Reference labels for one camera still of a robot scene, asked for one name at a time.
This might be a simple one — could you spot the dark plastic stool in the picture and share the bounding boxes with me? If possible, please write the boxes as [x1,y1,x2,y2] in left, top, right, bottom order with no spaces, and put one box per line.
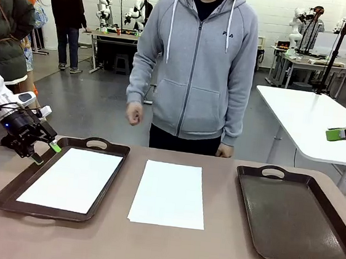
[113,52,132,76]

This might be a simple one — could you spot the grey-sleeved right forearm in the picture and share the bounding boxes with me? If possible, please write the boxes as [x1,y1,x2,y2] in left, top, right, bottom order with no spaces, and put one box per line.
[125,60,153,106]

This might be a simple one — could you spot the white A4 paper sheet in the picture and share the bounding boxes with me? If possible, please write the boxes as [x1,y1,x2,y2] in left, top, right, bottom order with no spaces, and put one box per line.
[15,141,125,218]

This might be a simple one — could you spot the white rounded table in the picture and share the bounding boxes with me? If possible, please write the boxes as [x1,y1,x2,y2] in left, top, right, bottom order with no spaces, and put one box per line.
[246,84,346,194]

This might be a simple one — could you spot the black thin lamp stand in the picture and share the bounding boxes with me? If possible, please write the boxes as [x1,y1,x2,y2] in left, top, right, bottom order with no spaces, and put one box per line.
[104,0,127,34]

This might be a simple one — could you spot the grey round stool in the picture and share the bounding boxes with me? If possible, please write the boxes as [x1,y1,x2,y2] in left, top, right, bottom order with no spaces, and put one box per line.
[291,81,313,92]

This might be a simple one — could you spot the grey background workbench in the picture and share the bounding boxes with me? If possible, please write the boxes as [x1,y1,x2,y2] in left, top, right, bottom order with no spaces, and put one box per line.
[79,27,140,79]
[267,46,346,96]

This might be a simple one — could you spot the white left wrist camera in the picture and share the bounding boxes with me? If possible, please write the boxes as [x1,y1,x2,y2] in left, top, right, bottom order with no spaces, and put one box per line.
[33,105,53,121]

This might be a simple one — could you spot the brown plastic serving tray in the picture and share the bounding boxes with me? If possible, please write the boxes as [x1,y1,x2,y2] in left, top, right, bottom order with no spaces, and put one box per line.
[227,161,346,259]
[0,127,132,228]

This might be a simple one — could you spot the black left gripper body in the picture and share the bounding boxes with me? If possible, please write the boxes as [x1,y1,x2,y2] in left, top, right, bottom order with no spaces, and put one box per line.
[0,107,60,155]

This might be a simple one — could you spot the person in plaid shirt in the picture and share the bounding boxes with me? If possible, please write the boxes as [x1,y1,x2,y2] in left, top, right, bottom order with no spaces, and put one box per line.
[297,3,328,56]

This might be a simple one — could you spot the person in grey hoodie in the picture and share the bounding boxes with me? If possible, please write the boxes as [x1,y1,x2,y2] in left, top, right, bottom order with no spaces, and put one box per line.
[121,0,264,160]

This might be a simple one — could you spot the black camera tripod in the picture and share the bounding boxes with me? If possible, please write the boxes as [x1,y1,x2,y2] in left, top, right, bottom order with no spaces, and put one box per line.
[314,15,346,98]

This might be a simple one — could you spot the distant person in black top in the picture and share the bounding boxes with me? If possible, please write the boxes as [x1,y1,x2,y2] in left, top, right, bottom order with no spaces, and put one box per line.
[132,0,155,33]

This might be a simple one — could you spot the white A4 paper stack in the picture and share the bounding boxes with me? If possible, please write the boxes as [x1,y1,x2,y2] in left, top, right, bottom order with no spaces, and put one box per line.
[126,158,212,231]

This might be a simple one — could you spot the person's left hand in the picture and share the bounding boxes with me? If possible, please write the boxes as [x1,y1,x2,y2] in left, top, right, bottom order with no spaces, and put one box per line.
[215,142,235,159]

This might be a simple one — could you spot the person's right hand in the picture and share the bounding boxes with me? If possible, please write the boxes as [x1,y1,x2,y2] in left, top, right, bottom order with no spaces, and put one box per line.
[123,100,145,127]

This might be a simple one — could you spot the person in black jacket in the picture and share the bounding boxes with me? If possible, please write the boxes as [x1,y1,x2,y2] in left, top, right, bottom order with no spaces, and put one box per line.
[42,0,91,75]

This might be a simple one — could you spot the grey-sleeved left forearm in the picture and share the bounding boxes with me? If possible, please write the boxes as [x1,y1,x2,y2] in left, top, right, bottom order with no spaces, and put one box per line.
[220,88,254,149]

